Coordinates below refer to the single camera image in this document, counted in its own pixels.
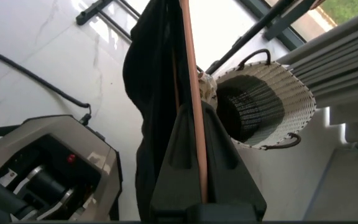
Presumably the black clothes rack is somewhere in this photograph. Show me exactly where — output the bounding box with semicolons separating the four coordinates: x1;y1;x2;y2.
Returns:
75;0;296;76

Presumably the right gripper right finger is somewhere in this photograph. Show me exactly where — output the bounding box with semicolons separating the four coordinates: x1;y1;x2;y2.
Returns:
201;101;267;222

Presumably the thick black cable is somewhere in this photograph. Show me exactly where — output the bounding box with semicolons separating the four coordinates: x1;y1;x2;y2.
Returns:
0;43;93;126

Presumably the black garment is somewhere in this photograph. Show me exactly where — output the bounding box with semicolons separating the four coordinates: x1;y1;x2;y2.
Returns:
122;0;198;222

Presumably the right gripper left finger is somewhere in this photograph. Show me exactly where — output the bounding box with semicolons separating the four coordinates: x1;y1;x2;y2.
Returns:
149;102;203;222

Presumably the pink clothes hanger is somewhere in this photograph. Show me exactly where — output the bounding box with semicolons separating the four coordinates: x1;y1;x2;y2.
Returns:
170;0;209;204

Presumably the cream printed garment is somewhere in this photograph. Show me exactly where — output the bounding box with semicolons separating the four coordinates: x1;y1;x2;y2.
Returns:
196;70;219;110

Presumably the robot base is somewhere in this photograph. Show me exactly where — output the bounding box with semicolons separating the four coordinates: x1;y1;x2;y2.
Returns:
0;114;124;224

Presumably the window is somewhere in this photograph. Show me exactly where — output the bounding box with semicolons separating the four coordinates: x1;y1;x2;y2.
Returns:
237;0;358;52

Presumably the white laundry basket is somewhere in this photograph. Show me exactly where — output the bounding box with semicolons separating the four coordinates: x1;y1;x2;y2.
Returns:
213;48;318;151

